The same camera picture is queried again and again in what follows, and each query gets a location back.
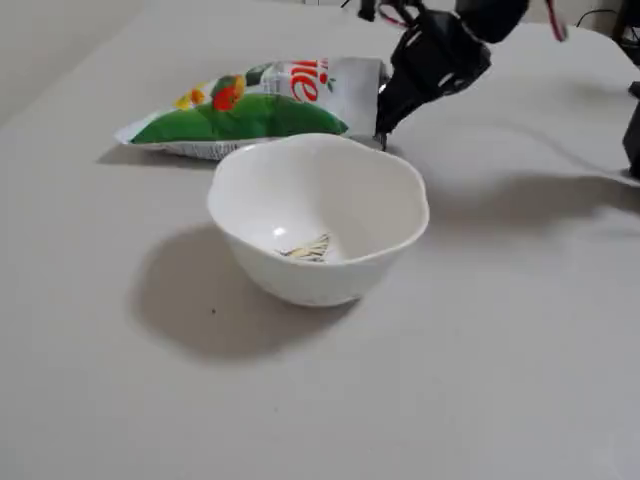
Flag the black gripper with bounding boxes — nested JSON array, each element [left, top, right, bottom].
[[375, 8, 494, 152]]

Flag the green white veggie straw packet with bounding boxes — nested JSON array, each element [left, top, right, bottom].
[[114, 56, 391, 161]]

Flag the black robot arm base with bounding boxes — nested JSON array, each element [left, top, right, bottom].
[[621, 81, 640, 181]]

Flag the white ceramic bowl butterfly print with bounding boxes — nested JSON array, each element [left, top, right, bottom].
[[206, 133, 431, 308]]

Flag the red white servo cable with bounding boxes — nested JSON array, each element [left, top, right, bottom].
[[377, 0, 419, 29], [543, 0, 572, 43]]

